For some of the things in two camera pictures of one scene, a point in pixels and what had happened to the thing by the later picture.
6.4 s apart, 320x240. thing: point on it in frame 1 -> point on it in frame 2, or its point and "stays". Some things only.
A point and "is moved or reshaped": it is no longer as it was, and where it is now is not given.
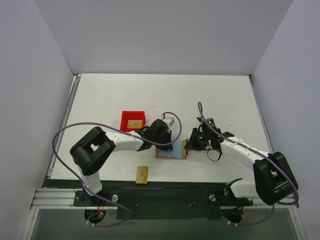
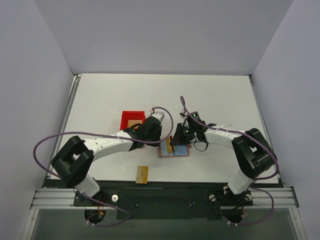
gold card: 142,175 stays
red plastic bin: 132,120 stays
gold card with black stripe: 184,152 is moved or reshaped
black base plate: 163,200 stays
